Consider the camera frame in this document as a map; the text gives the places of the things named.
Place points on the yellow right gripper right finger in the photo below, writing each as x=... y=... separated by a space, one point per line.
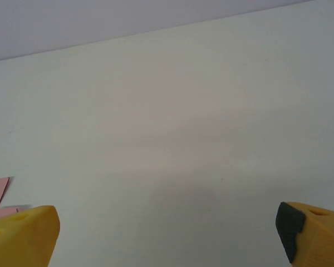
x=317 y=239

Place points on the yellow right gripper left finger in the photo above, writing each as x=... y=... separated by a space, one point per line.
x=22 y=239

